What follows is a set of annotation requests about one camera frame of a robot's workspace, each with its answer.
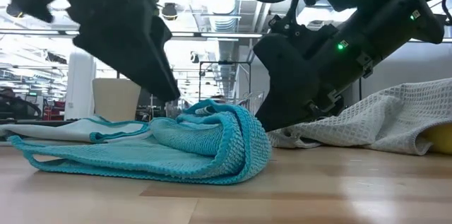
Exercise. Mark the silver ventilation duct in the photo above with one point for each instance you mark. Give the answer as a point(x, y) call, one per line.
point(220, 1)

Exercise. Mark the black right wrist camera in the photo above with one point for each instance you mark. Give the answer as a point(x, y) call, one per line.
point(293, 26)

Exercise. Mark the yellow towel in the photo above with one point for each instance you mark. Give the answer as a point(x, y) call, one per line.
point(441, 139)

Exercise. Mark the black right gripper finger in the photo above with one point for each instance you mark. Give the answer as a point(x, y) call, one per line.
point(289, 118)

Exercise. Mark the white plant pot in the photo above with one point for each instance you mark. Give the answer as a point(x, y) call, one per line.
point(116, 100)

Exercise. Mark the clear plastic bin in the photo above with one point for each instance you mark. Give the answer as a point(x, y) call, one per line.
point(256, 102)

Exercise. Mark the light blue teal-edged towel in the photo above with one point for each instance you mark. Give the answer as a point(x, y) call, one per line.
point(63, 130)

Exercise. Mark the grey waffle-weave towel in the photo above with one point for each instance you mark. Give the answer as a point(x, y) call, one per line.
point(370, 125)

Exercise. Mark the black ceiling-mounted device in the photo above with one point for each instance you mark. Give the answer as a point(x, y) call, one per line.
point(169, 11)

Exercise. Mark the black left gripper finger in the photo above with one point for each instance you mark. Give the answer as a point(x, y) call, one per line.
point(141, 54)

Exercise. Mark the turquoise terry towel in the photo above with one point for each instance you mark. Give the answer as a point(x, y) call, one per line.
point(176, 153)

